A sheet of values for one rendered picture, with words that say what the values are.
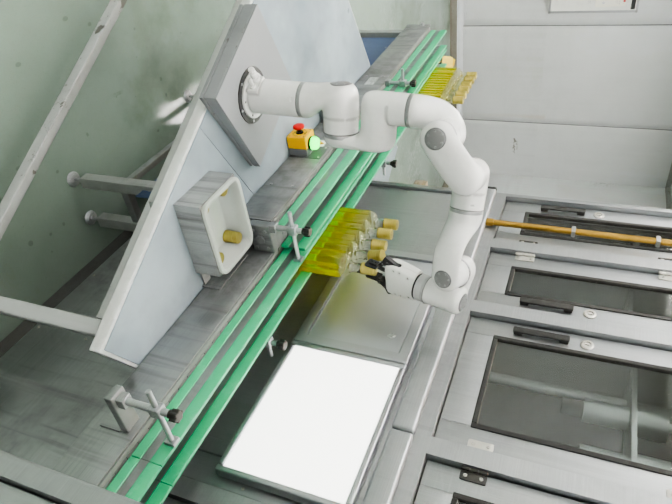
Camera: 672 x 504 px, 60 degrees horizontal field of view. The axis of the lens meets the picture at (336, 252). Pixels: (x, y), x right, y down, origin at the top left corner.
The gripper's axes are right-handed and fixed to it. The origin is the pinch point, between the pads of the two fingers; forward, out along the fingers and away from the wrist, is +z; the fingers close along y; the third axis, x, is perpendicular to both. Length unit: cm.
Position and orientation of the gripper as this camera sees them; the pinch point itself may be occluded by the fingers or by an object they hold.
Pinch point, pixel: (373, 269)
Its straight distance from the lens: 168.4
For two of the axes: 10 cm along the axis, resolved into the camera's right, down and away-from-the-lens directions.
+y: -1.1, -8.0, -5.9
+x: -6.0, 5.3, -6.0
